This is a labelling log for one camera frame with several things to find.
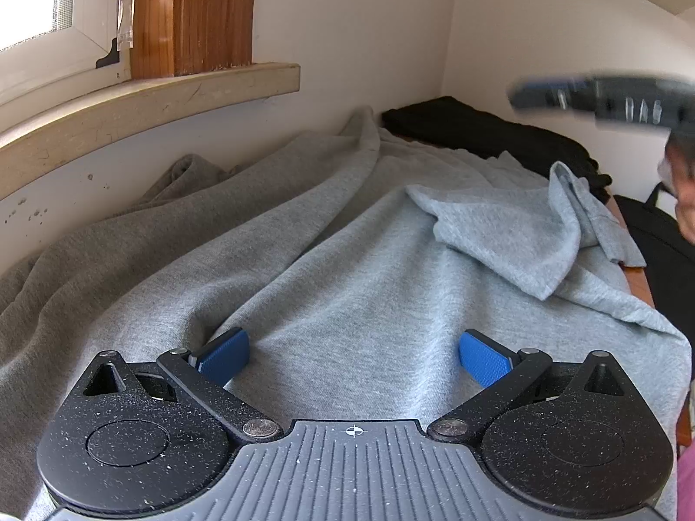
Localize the black bag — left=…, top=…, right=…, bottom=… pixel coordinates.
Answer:
left=613, top=181, right=695, bottom=340

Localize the person's right forearm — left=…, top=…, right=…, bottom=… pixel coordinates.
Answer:
left=658, top=133, right=695, bottom=245

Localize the black folded garment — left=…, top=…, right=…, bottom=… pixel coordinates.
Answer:
left=380, top=96, right=613, bottom=203

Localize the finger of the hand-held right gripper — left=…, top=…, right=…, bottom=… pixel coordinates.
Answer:
left=509, top=79, right=594, bottom=99
left=513, top=95, right=596, bottom=115

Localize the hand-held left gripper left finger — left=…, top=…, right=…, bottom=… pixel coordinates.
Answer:
left=81, top=327, right=284, bottom=442

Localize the black window hinge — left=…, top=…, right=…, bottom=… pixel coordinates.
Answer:
left=96, top=38, right=121, bottom=69

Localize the grey sweatshirt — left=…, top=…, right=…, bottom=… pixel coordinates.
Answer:
left=0, top=107, right=692, bottom=521

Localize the person's pink clothing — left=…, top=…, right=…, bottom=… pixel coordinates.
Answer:
left=675, top=442, right=695, bottom=521

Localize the wooden window trim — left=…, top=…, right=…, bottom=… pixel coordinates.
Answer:
left=130, top=0, right=258, bottom=80

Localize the beige window sill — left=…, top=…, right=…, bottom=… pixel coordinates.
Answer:
left=0, top=62, right=301, bottom=201

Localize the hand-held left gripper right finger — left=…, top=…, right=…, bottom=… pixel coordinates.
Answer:
left=428, top=329, right=625, bottom=442

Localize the white framed window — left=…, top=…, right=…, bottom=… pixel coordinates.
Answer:
left=0, top=0, right=134, bottom=106

